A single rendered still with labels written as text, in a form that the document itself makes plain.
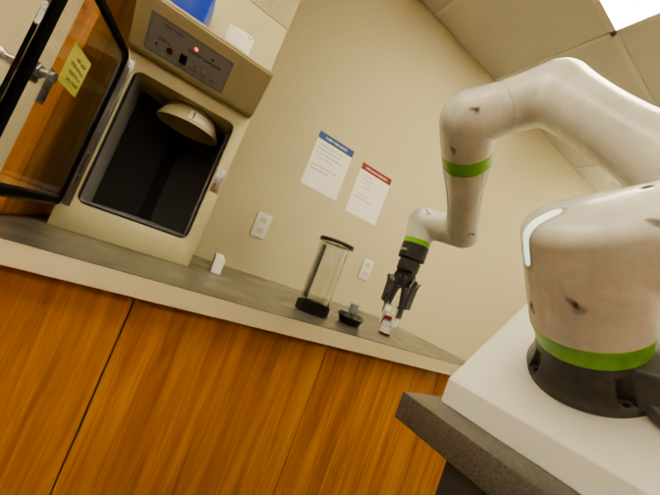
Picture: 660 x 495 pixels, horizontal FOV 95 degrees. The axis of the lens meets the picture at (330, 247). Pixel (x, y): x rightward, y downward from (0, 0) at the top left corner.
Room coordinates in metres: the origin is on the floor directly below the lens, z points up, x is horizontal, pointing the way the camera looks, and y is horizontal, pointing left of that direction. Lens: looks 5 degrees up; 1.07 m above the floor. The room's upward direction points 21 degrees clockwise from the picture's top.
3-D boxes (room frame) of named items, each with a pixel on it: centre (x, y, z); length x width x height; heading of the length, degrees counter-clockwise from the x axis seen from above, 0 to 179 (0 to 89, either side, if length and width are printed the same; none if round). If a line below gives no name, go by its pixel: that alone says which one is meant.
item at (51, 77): (0.47, 0.52, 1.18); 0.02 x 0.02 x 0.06; 21
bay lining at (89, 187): (0.90, 0.55, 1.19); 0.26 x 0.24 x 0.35; 118
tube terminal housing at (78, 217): (0.90, 0.56, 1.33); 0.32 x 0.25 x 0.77; 118
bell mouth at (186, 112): (0.89, 0.53, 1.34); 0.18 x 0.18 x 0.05
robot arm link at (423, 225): (1.04, -0.28, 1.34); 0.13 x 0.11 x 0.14; 59
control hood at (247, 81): (0.74, 0.47, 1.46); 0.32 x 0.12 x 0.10; 118
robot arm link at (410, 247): (1.04, -0.27, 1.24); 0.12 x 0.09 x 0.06; 126
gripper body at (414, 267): (1.04, -0.28, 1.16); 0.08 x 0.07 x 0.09; 36
